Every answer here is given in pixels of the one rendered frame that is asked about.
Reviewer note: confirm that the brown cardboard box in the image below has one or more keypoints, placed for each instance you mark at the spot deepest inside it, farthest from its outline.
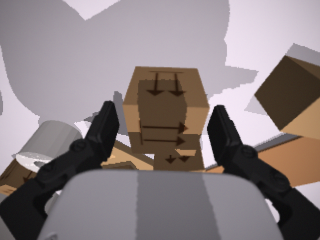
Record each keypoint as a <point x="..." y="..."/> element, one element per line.
<point x="290" y="95"/>
<point x="180" y="162"/>
<point x="121" y="167"/>
<point x="165" y="110"/>
<point x="14" y="176"/>

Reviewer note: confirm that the square wooden board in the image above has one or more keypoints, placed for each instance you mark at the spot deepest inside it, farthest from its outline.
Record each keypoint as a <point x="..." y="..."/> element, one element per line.
<point x="122" y="155"/>

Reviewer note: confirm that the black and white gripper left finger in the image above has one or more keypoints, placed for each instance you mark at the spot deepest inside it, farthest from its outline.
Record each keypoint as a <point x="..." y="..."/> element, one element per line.
<point x="23" y="211"/>

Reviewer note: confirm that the brown rectangular board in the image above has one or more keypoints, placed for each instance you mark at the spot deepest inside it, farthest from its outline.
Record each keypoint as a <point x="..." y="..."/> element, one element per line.
<point x="298" y="159"/>

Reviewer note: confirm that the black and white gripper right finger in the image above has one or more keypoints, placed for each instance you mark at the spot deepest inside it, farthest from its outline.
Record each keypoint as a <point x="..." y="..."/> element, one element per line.
<point x="299" y="218"/>

